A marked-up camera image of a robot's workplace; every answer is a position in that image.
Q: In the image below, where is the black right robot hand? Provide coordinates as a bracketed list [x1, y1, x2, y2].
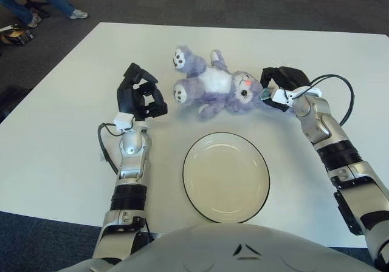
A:
[260, 66, 311, 112]

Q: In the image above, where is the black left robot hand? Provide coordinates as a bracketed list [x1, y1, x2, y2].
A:
[115, 62, 168, 121]

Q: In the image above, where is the purple plush bunny doll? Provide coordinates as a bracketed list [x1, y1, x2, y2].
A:
[172, 44, 297, 123]

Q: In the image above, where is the white plate with black rim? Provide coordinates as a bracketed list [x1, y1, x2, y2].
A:
[182, 131, 270, 224]

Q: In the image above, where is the white grey sneaker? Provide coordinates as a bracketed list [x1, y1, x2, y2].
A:
[69, 9, 89, 20]
[27, 13, 43, 29]

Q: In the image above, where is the black swivel chair base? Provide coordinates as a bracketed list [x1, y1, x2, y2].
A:
[15, 0, 51, 19]

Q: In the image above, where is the cardboard box of books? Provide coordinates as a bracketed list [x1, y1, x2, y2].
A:
[0, 24, 35, 46]

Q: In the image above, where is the grey robot torso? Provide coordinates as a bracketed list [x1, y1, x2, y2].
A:
[57, 223, 377, 272]

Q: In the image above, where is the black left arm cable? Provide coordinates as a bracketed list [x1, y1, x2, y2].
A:
[97, 122, 119, 174]

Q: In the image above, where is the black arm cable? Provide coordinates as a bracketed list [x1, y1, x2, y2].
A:
[291, 73, 356, 126]
[97, 122, 119, 174]

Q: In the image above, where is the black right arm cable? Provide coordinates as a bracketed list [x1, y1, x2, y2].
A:
[291, 73, 356, 126]

